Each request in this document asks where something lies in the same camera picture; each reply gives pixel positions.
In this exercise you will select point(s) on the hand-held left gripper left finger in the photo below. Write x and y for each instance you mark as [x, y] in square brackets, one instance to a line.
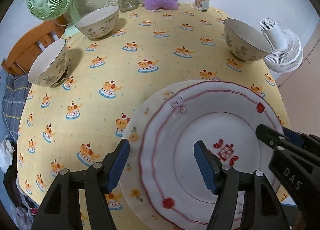
[117, 165]

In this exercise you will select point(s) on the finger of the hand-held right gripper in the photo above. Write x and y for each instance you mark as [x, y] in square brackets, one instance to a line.
[295, 138]
[271, 138]

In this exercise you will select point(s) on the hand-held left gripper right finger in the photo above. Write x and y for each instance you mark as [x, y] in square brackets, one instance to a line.
[203, 167]

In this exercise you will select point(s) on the cream round floral plate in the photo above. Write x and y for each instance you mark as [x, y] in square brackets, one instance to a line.
[130, 145]

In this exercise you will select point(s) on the white red-rimmed plate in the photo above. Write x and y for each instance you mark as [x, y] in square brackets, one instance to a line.
[190, 130]

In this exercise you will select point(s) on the beige floral ceramic bowl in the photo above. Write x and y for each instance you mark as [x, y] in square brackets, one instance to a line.
[56, 67]
[240, 47]
[100, 28]

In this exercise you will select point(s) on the beige cabinet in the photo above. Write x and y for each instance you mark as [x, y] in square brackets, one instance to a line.
[307, 89]

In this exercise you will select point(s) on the white desk fan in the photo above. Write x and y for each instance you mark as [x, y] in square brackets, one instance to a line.
[287, 52]

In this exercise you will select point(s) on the pile of dark clothes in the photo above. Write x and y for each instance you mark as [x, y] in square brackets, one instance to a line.
[15, 195]

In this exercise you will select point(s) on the white crumpled cloth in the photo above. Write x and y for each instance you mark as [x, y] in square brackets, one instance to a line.
[6, 155]

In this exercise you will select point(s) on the grey plaid pillow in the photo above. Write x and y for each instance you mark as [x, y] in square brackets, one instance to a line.
[12, 100]

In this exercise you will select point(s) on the yellow cake-print tablecloth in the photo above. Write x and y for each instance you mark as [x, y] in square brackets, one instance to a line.
[150, 39]

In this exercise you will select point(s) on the wooden bed headboard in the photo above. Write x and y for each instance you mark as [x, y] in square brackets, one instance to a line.
[22, 52]

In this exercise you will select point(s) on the cotton swab container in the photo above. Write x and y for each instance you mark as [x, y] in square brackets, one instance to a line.
[202, 2]

